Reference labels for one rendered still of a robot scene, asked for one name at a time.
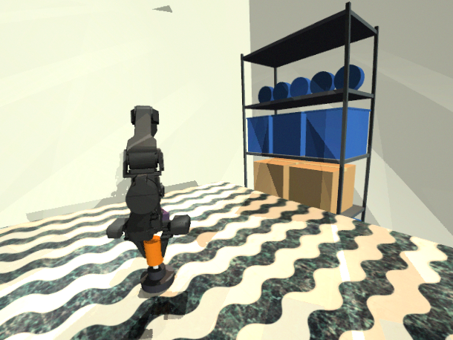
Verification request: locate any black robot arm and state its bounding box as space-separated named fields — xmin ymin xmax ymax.
xmin=123 ymin=105 xmax=165 ymax=243

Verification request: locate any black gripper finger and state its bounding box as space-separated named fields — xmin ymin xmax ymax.
xmin=160 ymin=233 xmax=174 ymax=258
xmin=123 ymin=238 xmax=146 ymax=258

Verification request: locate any orange knob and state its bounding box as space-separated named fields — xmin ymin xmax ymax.
xmin=143 ymin=235 xmax=164 ymax=267

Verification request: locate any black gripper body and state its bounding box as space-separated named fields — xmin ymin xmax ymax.
xmin=106 ymin=197 xmax=191 ymax=239

